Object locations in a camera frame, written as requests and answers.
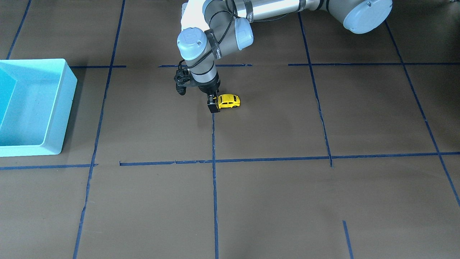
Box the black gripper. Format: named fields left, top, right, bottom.
left=198, top=80, right=221, bottom=113

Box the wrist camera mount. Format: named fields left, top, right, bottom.
left=174, top=68, right=190, bottom=96

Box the yellow beetle toy car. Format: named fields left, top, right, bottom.
left=217, top=94, right=240, bottom=109

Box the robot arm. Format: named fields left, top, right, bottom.
left=174, top=0, right=393, bottom=113

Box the turquoise plastic bin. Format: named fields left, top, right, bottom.
left=0, top=58, right=77, bottom=157

